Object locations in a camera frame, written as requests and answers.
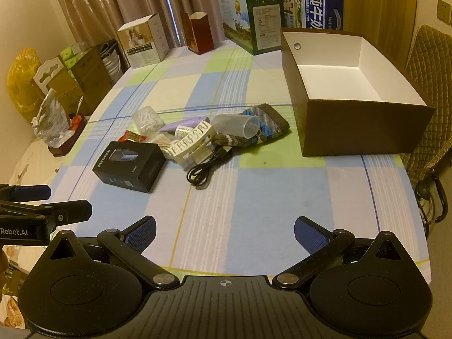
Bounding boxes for wooden door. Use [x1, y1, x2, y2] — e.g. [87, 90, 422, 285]
[312, 0, 424, 36]

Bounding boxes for checked tablecloth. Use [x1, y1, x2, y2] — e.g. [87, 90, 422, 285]
[49, 39, 429, 286]

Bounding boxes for white photo product box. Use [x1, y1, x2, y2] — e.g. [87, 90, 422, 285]
[117, 13, 171, 69]

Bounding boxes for white hair claw clip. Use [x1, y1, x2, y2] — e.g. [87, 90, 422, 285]
[163, 120, 217, 166]

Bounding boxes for black cable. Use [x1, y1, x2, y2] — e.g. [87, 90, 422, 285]
[186, 145, 234, 188]

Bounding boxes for chair with quilted cover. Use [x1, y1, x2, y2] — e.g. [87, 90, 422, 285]
[401, 25, 452, 237]

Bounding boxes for pack of cotton swabs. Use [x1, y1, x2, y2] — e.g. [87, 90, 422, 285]
[150, 132, 177, 154]

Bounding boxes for crumpled silver foil bag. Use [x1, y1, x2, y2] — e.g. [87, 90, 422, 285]
[32, 88, 71, 147]

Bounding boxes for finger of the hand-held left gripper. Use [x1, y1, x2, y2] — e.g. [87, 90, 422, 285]
[0, 184, 52, 202]
[0, 199, 93, 226]

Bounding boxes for green milk carton box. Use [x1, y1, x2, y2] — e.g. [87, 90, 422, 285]
[216, 0, 287, 56]

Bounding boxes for yellow plastic bag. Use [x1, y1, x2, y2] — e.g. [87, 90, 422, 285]
[7, 49, 45, 124]

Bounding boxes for stack of bowls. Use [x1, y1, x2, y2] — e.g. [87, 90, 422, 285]
[101, 40, 122, 80]

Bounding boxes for beige curtain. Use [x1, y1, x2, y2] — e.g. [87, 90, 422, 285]
[47, 0, 283, 48]

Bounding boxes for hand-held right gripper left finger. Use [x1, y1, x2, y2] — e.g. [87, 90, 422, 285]
[46, 215, 181, 292]

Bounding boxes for brown cardboard box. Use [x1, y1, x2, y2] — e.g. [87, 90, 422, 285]
[281, 27, 436, 157]

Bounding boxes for black product box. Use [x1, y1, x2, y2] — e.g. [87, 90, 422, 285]
[92, 141, 166, 194]

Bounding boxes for clear plastic cup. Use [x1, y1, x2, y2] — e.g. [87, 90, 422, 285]
[211, 114, 262, 139]

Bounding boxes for green packs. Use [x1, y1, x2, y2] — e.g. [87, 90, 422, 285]
[59, 44, 89, 69]

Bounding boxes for striped knit sock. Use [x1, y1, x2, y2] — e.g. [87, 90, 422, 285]
[211, 103, 291, 154]

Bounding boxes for brown cardboard carton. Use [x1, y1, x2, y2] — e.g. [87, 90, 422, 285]
[65, 40, 122, 117]

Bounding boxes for blue milk carton box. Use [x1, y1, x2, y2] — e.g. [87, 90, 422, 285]
[271, 0, 344, 32]

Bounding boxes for red snack packet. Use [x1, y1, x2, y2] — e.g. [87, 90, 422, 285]
[118, 131, 149, 144]

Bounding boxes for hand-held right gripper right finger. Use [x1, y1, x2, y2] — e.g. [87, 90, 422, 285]
[272, 215, 407, 292]

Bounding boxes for dark red box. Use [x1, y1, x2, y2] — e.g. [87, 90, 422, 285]
[180, 11, 215, 55]

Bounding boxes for clear floss pick box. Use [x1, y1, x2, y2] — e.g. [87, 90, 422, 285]
[132, 108, 166, 135]

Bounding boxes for purple tube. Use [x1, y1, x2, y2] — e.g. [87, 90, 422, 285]
[160, 116, 210, 133]

